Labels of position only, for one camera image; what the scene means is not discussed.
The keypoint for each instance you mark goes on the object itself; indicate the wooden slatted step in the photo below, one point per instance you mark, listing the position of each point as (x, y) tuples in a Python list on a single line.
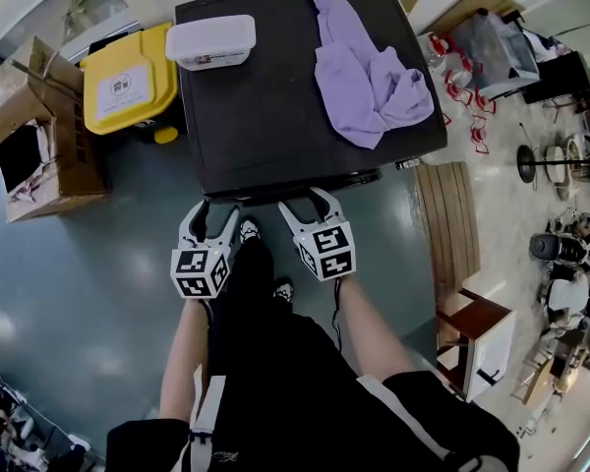
[(447, 224)]

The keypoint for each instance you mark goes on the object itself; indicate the white table with brown frame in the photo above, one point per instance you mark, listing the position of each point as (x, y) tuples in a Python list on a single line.
[(489, 347)]

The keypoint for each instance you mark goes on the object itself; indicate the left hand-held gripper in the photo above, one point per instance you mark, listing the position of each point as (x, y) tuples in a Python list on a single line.
[(196, 268)]

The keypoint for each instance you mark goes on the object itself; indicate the person's right forearm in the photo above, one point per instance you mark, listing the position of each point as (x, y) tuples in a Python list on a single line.
[(369, 327)]

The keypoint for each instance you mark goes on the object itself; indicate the brown cardboard sheet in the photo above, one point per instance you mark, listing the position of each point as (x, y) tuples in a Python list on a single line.
[(407, 0)]

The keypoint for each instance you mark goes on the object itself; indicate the brown cardboard box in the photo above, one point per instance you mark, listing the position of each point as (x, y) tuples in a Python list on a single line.
[(74, 155)]

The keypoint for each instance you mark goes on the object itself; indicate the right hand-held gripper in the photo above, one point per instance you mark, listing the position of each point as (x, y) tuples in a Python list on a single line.
[(329, 251)]

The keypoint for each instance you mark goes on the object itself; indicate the black and white shoe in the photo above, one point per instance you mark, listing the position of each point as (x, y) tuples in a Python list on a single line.
[(250, 229), (284, 290)]

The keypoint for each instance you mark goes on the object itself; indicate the black bin with yellow lid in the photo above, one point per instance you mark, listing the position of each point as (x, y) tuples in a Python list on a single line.
[(123, 86)]

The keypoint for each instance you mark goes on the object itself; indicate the white plastic lidded container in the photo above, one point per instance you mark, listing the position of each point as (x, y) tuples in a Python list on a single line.
[(209, 40)]

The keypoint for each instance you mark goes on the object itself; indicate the person's black clothing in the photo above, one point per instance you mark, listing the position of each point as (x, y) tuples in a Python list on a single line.
[(295, 386)]

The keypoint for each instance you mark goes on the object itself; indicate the tall black cabinet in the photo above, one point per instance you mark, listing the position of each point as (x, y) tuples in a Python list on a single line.
[(560, 79)]

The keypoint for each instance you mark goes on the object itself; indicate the leaning wooden board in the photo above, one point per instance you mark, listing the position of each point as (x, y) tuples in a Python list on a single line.
[(477, 5)]

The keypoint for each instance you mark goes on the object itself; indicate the round white low table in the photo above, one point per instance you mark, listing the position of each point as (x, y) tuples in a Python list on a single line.
[(560, 165)]

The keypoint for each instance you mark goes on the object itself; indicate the black standing fan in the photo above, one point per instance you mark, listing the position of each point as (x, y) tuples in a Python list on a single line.
[(526, 162)]

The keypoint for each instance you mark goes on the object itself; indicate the person's left forearm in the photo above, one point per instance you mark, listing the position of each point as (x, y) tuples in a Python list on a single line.
[(184, 357)]

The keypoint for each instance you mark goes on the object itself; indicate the clear plastic storage bin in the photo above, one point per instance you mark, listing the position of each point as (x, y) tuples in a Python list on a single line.
[(491, 52)]

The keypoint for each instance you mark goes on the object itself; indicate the purple cloth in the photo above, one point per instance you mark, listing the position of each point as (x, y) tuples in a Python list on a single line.
[(359, 76)]

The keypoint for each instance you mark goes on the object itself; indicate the black and white wheeled robot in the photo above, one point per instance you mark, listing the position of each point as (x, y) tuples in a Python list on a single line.
[(558, 249)]

